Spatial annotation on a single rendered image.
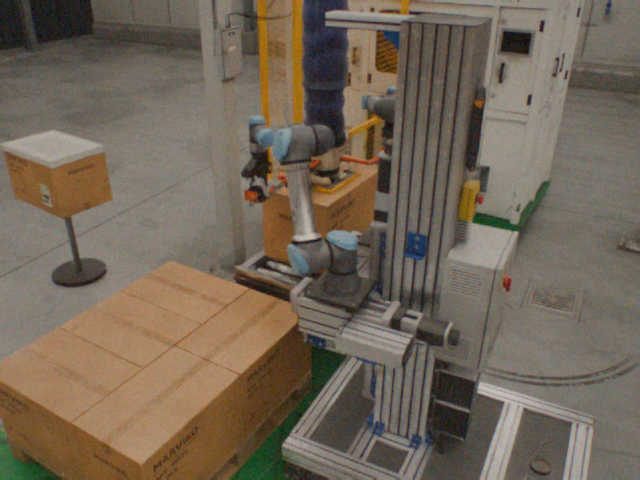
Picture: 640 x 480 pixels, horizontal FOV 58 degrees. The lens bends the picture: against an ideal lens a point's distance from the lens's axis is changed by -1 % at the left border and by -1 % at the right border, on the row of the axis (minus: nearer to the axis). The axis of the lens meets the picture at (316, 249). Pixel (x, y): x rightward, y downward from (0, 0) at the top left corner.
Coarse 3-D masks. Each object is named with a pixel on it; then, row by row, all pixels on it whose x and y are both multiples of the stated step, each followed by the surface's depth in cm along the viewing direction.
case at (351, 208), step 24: (360, 168) 336; (288, 192) 304; (312, 192) 304; (336, 192) 304; (360, 192) 319; (264, 216) 314; (288, 216) 305; (336, 216) 301; (360, 216) 327; (264, 240) 321; (288, 240) 312
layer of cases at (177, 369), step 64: (128, 320) 296; (192, 320) 297; (256, 320) 296; (0, 384) 257; (64, 384) 253; (128, 384) 254; (192, 384) 254; (256, 384) 275; (64, 448) 248; (128, 448) 222; (192, 448) 242
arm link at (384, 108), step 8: (368, 96) 297; (376, 96) 288; (368, 104) 290; (376, 104) 266; (384, 104) 261; (392, 104) 258; (376, 112) 266; (384, 112) 261; (392, 112) 259; (392, 120) 262
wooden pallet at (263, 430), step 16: (304, 384) 321; (288, 400) 320; (272, 416) 309; (256, 432) 299; (272, 432) 302; (16, 448) 279; (240, 448) 277; (256, 448) 291; (48, 464) 265; (224, 464) 280; (240, 464) 281
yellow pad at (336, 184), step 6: (348, 174) 321; (354, 174) 322; (360, 174) 326; (336, 180) 313; (342, 180) 313; (348, 180) 315; (318, 186) 307; (324, 186) 305; (330, 186) 305; (336, 186) 307; (342, 186) 311; (324, 192) 303; (330, 192) 301
